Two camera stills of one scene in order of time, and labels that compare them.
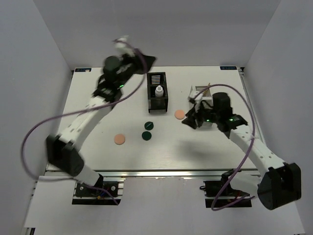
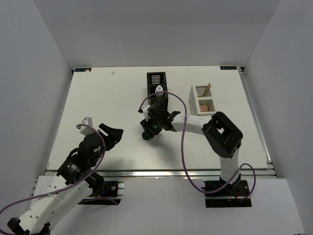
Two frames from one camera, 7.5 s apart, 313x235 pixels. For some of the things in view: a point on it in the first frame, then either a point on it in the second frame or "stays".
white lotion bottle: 159,91 stays
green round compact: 146,135 stays
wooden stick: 206,92 stays
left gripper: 143,63 -> 115,135
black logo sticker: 228,68 stays
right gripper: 191,115 -> 145,125
